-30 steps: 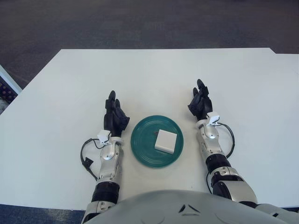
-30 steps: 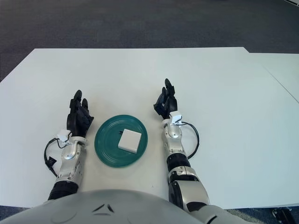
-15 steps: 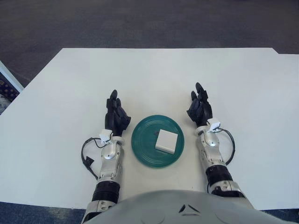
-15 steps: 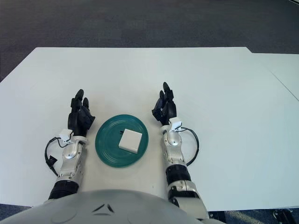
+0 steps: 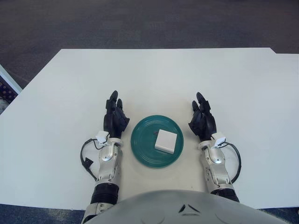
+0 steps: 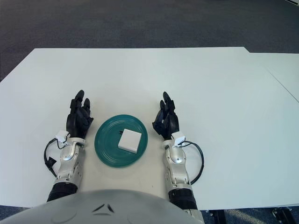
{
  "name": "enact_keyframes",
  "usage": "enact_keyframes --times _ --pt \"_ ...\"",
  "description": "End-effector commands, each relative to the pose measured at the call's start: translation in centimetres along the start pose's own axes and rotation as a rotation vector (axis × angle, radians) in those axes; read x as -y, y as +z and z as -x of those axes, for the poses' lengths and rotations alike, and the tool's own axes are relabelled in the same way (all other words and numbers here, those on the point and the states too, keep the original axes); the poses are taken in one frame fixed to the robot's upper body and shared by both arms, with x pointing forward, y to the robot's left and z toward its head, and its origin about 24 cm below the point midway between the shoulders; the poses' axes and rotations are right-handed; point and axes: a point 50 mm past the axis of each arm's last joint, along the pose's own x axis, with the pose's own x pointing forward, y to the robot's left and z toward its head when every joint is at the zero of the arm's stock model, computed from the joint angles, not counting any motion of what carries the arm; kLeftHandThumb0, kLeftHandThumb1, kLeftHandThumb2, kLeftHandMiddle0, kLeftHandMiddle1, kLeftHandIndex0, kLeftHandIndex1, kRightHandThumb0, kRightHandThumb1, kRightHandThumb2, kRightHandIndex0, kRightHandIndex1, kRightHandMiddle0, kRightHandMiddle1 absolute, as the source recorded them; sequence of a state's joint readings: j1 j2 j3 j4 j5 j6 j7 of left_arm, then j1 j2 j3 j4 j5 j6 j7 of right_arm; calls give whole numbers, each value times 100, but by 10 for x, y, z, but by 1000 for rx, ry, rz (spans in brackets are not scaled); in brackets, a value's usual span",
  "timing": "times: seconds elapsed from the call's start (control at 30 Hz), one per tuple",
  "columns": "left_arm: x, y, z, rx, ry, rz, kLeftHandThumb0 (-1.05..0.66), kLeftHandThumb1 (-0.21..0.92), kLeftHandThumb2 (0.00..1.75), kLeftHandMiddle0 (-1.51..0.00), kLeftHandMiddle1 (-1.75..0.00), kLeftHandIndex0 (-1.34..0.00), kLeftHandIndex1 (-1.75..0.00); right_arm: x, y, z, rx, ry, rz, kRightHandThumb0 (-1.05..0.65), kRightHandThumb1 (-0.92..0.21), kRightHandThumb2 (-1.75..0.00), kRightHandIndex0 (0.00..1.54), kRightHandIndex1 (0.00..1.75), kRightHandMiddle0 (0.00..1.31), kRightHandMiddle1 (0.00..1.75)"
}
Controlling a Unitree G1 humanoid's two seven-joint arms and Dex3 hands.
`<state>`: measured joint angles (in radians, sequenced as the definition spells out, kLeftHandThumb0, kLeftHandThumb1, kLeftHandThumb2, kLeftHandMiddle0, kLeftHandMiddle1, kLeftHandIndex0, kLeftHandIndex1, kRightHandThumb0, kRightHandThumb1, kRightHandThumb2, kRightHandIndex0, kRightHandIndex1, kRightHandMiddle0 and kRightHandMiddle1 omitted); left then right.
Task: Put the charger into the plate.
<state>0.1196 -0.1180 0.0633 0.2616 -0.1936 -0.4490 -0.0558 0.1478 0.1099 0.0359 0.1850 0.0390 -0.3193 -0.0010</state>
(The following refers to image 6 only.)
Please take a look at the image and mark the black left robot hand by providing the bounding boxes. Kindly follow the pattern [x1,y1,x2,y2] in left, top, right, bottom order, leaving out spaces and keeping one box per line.
[66,90,94,138]

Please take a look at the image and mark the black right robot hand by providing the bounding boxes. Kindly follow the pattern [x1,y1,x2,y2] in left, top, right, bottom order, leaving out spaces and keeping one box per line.
[152,91,180,140]

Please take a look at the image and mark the white square charger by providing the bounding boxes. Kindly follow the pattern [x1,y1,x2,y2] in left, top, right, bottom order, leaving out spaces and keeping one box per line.
[118,128,142,154]

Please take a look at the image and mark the round green plate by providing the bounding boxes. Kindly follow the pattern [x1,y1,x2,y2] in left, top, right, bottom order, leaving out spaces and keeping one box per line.
[94,113,149,168]

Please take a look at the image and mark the white right wrist connector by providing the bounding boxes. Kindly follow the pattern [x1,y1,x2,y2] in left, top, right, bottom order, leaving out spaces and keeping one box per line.
[172,131,186,147]

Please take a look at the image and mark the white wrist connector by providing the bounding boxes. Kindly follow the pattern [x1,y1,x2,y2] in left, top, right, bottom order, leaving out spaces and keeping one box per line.
[55,130,71,144]
[172,131,186,147]

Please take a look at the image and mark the white left wrist connector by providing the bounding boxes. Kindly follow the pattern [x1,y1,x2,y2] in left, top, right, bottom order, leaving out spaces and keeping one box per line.
[55,130,71,144]

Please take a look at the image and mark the grey robot torso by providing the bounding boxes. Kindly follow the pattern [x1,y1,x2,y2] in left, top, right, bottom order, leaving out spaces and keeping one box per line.
[0,189,194,224]

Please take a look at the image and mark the black table leg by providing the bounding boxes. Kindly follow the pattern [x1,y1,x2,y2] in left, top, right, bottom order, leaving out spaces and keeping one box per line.
[209,210,225,224]

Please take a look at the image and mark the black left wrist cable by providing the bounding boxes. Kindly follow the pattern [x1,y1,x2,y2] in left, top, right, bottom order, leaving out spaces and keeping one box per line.
[43,139,63,179]

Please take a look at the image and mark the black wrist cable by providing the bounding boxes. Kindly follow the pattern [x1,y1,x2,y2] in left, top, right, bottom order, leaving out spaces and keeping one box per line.
[182,140,204,185]
[43,139,63,179]

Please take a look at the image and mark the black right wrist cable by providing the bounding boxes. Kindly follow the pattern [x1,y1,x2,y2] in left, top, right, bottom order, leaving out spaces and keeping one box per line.
[182,140,204,185]

